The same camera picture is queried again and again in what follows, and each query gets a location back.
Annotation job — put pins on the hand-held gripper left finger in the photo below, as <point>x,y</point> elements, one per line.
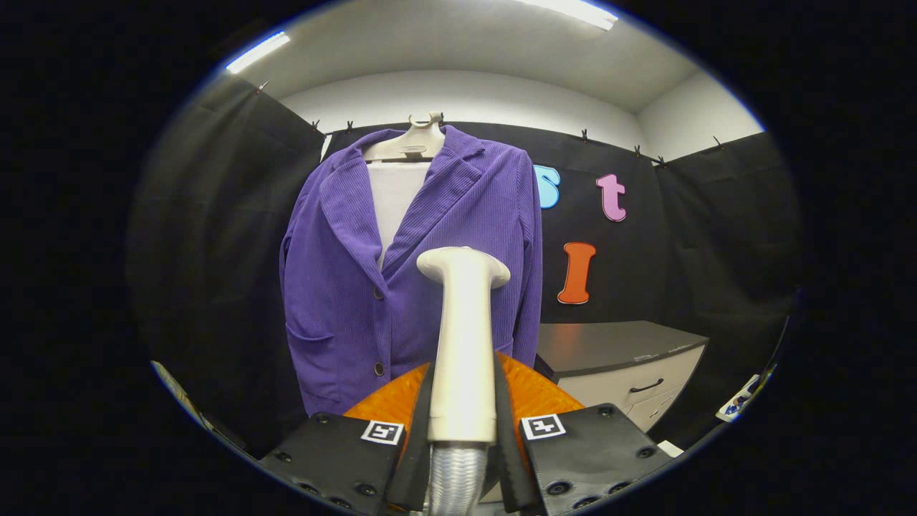
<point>417,437</point>

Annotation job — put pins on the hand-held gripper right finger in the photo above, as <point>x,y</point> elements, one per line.
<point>510,444</point>

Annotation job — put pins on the white garment steamer head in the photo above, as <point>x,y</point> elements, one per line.
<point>464,344</point>

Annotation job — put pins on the cream clothes hanger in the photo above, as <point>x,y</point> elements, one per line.
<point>412,143</point>

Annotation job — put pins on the dark-topped white drawer cabinet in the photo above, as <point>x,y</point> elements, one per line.
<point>609,344</point>

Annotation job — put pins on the white paper sheet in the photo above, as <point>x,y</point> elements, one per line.
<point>670,448</point>

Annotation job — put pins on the colourful printed packet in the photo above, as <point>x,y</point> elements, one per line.
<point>741,401</point>

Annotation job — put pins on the plaid cloth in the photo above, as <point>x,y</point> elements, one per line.
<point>179,394</point>

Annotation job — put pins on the black backdrop cloth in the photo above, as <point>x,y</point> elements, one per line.
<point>702,251</point>

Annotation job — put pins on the row of black clips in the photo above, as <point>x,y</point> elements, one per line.
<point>584,135</point>

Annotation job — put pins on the small ceiling light panel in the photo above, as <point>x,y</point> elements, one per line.
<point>258,51</point>

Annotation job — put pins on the large ceiling light panel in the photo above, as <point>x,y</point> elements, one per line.
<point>573,11</point>

